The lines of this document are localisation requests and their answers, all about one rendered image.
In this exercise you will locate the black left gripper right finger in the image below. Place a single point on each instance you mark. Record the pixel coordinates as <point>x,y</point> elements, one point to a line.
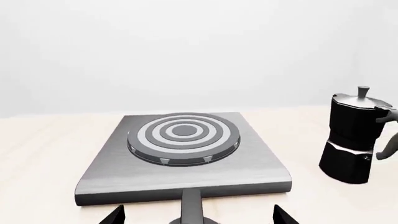
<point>282,215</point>

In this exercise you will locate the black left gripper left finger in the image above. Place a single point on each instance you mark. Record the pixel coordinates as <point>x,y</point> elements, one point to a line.
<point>115,217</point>

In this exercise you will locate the grey stove knob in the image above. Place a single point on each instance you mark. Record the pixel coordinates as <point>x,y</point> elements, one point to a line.
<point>191,207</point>

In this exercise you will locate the grey single-burner stove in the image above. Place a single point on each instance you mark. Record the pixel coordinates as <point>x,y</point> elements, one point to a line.
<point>174,161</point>

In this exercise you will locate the black moka pot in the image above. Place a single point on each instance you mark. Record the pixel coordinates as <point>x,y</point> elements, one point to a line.
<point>351,142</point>

